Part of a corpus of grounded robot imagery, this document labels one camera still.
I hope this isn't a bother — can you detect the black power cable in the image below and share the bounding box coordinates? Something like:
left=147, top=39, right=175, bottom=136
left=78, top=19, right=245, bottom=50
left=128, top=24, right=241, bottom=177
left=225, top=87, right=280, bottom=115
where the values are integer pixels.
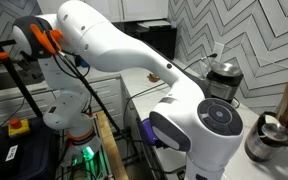
left=121, top=52, right=218, bottom=141

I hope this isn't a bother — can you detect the wooden cart board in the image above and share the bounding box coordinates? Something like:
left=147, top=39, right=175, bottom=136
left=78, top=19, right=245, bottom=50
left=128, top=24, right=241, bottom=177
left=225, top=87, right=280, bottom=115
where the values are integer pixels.
left=95, top=110, right=129, bottom=180

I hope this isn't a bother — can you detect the black coffee grinder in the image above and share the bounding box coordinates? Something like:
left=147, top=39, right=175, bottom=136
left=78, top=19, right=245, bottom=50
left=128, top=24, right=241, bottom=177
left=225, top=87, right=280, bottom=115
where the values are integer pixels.
left=205, top=62, right=245, bottom=104

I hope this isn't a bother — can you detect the metal spoon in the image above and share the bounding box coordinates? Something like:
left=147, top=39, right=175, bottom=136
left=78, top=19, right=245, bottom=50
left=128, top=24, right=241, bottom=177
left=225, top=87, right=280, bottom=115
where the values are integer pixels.
left=261, top=122, right=288, bottom=144

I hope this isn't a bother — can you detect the dark wooden spoon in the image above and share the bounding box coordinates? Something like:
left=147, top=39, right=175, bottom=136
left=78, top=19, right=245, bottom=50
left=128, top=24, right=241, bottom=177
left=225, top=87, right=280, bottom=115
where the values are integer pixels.
left=146, top=73, right=161, bottom=83

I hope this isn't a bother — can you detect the black equipment case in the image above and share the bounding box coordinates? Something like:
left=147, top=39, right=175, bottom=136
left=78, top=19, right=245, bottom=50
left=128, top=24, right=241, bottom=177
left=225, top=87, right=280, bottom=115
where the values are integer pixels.
left=0, top=116, right=60, bottom=180

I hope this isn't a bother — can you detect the red emergency stop button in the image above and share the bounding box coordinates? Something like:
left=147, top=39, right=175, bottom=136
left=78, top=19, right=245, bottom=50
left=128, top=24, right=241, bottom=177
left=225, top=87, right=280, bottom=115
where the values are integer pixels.
left=7, top=117, right=31, bottom=139

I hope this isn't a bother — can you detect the orange clamp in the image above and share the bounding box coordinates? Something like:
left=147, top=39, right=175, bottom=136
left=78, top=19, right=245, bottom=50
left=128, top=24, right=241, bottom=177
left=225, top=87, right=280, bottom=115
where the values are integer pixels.
left=0, top=50, right=10, bottom=61

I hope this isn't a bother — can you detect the white wall outlet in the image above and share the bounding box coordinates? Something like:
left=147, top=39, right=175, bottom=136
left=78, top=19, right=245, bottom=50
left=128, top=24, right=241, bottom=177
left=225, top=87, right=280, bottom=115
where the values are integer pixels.
left=213, top=41, right=226, bottom=63

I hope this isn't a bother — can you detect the wooden spoon in holder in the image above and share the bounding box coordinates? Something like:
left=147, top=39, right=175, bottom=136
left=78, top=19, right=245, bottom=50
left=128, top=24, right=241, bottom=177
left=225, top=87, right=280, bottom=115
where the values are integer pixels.
left=276, top=75, right=288, bottom=125

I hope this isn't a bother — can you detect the white wall cabinet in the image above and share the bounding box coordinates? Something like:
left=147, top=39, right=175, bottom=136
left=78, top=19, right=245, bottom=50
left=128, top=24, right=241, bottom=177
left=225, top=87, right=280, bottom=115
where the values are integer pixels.
left=36, top=0, right=169, bottom=23

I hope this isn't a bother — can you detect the black frame pole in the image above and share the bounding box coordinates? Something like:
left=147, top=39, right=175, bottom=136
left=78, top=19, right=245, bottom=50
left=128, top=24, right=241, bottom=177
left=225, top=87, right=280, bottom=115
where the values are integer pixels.
left=0, top=18, right=44, bottom=118

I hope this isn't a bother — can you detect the black microwave oven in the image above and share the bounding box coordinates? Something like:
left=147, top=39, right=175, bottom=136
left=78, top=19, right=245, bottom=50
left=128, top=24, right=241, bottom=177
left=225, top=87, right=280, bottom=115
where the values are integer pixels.
left=125, top=19, right=178, bottom=62

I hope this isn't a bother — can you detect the metal utensil holder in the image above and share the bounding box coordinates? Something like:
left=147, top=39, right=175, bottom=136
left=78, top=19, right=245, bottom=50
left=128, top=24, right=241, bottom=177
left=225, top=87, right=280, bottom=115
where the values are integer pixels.
left=244, top=111, right=288, bottom=164

